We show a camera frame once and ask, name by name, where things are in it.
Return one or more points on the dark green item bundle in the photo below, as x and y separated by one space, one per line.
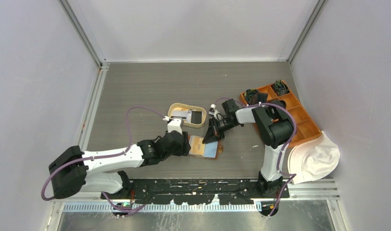
280 88

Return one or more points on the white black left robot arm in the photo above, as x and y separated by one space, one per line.
76 171

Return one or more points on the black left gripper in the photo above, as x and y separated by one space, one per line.
184 147

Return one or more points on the white bucket hat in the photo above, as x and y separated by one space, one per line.
313 160

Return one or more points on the black card in tray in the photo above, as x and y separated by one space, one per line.
196 117

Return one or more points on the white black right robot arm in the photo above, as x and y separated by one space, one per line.
276 128

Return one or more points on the brown leather card holder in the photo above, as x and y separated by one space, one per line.
212 150

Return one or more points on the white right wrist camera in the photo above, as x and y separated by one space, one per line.
213 112

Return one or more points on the white cards in tray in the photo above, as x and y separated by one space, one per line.
185 115

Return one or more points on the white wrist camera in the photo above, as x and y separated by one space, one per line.
175 125
213 112

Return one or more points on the gold card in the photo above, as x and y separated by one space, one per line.
197 146

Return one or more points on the orange compartment organizer box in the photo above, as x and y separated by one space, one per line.
307 130

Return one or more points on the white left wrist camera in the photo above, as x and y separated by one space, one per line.
175 125

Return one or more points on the cream oval tray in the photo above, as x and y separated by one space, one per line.
181 106

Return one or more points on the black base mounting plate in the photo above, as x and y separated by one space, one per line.
197 191

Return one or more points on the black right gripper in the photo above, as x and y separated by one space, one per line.
213 134

